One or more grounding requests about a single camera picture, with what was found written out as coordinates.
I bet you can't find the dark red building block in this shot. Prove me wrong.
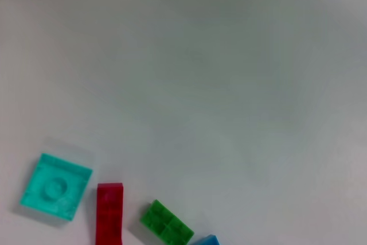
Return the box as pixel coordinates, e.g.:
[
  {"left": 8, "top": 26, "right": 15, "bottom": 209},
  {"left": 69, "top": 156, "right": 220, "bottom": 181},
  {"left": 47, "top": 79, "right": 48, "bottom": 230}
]
[{"left": 96, "top": 182, "right": 124, "bottom": 245}]

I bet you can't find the teal square building block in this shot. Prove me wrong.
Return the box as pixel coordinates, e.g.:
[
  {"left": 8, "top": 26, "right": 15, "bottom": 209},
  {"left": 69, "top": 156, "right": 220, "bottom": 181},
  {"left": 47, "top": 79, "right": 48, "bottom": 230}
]
[{"left": 19, "top": 153, "right": 94, "bottom": 222}]

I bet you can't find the blue square building block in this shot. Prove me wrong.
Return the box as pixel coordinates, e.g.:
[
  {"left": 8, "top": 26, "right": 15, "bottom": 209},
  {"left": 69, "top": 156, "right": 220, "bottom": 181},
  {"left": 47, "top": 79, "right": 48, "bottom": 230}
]
[{"left": 190, "top": 234, "right": 221, "bottom": 245}]

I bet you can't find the green building block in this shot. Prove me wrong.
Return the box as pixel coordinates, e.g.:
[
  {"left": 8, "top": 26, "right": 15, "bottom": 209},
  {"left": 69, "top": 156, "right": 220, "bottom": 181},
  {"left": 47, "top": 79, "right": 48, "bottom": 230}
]
[{"left": 139, "top": 199, "right": 195, "bottom": 245}]

